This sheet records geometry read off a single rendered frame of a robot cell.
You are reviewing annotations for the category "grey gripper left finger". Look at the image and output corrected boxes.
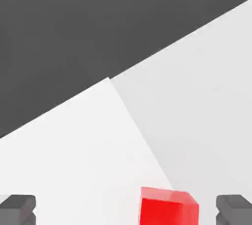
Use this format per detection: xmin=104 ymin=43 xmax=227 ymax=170
xmin=0 ymin=194 xmax=37 ymax=225

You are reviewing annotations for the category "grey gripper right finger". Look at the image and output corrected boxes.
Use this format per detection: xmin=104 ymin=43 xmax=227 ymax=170
xmin=216 ymin=194 xmax=252 ymax=225

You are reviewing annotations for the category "small red cube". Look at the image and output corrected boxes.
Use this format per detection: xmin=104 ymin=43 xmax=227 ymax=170
xmin=139 ymin=186 xmax=200 ymax=225

